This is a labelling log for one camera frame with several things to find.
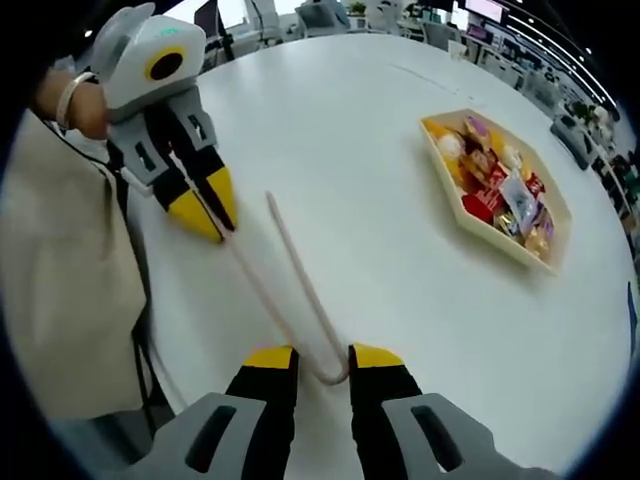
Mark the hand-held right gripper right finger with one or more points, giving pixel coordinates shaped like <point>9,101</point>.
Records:
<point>382,390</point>

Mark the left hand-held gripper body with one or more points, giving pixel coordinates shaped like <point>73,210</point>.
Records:
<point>130,65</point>

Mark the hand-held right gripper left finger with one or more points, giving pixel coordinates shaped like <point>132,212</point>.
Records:
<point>265,400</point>

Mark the pink food tongs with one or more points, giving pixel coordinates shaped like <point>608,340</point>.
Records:
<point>300,280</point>

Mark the blue orange candy food packet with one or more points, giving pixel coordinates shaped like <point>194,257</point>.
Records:
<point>507,223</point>

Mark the small orange candy food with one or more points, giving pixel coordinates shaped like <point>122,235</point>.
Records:
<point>534,245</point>

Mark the red snack bar food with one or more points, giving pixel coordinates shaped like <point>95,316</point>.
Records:
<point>485,197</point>

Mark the large yellow bread food packet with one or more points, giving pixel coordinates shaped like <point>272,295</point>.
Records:
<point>446,145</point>

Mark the cream hexagonal container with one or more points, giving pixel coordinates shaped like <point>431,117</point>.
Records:
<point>560,225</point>

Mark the orange brown wafer food packet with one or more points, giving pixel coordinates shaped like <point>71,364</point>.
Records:
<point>477,162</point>

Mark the purple brown candy food packet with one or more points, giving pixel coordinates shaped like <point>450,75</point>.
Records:
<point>476,127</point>

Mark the person's left hand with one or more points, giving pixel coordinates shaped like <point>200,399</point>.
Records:
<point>90,110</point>

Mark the desk computer monitor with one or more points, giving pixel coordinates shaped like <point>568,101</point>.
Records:
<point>206,20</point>

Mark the potted green plant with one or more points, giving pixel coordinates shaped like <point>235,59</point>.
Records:
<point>357,7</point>

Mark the blue yellow cloth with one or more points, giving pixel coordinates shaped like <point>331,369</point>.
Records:
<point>633,310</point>

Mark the white paper cup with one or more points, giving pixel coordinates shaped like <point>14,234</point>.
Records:
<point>455,50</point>

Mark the hanging projection screen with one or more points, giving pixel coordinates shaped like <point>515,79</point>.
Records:
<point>485,7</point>

